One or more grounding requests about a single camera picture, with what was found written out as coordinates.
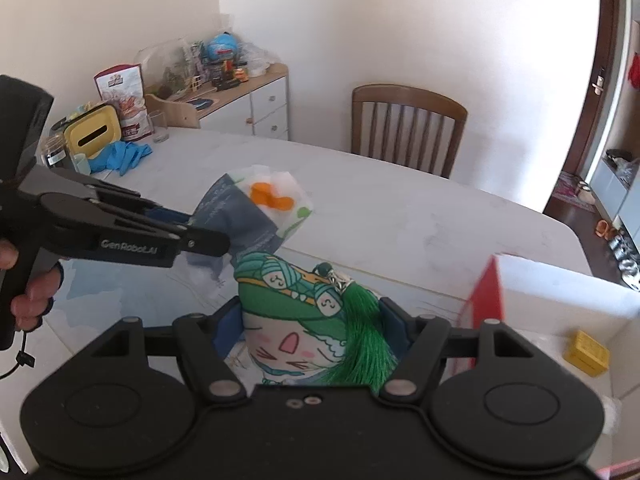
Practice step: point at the clear drinking glass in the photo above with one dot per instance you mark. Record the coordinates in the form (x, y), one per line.
(158, 122)

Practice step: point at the red cardboard shoe box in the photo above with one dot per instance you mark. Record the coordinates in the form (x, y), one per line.
(547, 305)

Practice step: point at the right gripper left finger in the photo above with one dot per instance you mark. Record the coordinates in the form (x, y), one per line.
(204, 341)

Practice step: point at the yellow small box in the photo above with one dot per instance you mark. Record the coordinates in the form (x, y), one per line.
(587, 354)

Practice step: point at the white plastic bag with paper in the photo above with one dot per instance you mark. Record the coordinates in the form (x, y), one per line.
(257, 207)

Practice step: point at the white wall cabinet unit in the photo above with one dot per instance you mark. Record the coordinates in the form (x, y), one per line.
(617, 201)

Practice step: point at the white sideboard cabinet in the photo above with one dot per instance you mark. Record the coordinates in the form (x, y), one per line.
(258, 107)

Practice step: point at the brown wooden chair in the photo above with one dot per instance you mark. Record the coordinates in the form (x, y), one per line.
(411, 127)

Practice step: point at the dark brown door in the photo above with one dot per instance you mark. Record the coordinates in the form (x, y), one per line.
(598, 83)

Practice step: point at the yellow tissue box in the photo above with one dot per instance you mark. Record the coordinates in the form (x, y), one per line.
(92, 131)

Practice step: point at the green cartoon pouch with tassel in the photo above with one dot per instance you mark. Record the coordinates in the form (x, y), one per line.
(311, 327)

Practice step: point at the blue globe toy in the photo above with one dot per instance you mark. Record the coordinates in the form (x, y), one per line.
(221, 47)

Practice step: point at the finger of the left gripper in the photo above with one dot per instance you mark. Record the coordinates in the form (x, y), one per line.
(190, 242)
(167, 215)

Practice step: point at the dark glass jar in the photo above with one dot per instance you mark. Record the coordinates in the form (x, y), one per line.
(54, 151)

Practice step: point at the blue cloth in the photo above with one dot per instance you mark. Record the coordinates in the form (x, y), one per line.
(119, 156)

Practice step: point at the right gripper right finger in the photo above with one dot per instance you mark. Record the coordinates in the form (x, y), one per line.
(418, 343)

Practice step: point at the red snack bag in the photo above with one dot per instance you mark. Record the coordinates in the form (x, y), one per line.
(122, 86)

